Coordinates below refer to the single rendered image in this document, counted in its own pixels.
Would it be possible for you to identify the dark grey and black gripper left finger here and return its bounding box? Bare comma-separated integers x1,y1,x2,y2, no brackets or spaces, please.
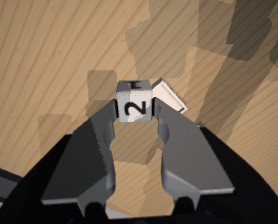
0,99,119,224

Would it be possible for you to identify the white rectangular tray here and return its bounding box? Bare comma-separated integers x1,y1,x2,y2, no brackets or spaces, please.
151,77,188,114

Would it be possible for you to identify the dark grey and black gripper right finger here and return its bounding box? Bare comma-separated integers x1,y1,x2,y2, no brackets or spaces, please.
152,97,278,224

